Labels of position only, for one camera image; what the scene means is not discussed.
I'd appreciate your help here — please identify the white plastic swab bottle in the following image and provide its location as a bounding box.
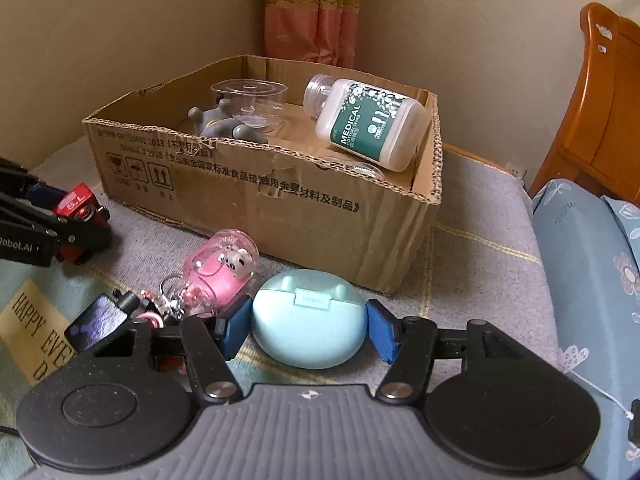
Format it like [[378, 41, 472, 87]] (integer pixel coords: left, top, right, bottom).
[[303, 74, 430, 173]]

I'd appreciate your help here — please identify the blue floral pillow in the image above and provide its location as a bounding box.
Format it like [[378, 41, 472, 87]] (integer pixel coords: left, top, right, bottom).
[[602, 195, 640, 282], [531, 177, 640, 480]]

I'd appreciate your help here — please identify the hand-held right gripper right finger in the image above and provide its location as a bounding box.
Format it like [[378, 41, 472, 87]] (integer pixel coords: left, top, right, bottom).
[[366, 299, 543, 405]]

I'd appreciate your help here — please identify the cardboard box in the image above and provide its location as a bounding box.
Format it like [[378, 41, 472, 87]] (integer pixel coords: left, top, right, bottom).
[[81, 55, 443, 295]]

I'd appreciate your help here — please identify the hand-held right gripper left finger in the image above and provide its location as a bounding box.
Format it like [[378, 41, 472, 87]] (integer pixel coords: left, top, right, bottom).
[[90, 296, 253, 406]]

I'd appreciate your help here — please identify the pink keychain bottle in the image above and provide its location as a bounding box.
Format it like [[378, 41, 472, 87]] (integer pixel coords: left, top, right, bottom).
[[159, 229, 260, 320]]

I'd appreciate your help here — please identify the pink striped curtain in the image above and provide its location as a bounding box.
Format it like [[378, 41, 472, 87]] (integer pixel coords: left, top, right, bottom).
[[263, 0, 362, 68]]

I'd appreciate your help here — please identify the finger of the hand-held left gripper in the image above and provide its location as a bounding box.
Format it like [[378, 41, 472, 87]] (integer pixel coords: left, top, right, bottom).
[[0, 157, 67, 212], [0, 195, 114, 266]]

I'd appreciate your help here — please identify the light blue earbuds case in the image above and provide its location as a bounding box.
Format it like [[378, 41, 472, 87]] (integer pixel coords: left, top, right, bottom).
[[250, 269, 373, 372]]

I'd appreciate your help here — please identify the red toy train car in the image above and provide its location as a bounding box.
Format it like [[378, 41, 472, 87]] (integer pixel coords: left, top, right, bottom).
[[51, 183, 109, 225]]

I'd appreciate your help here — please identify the white cable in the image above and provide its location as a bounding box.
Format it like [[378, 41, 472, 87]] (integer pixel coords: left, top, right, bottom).
[[562, 360, 636, 419]]

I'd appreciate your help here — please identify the black toy train car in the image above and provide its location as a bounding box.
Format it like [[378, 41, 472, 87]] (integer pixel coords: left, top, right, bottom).
[[70, 291, 139, 354]]

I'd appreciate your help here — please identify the clear round plastic jar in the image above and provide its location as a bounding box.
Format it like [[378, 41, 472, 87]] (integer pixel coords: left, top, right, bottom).
[[320, 157, 386, 184]]

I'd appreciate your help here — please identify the grey hippo toy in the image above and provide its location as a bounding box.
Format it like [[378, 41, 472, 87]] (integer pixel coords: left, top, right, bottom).
[[187, 99, 268, 145]]

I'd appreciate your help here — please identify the wooden bed headboard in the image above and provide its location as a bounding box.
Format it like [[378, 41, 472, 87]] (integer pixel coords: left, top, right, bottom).
[[527, 2, 640, 201]]

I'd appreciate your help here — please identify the clear square plastic container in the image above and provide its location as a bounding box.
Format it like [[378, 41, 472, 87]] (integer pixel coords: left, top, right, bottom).
[[210, 78, 288, 135]]

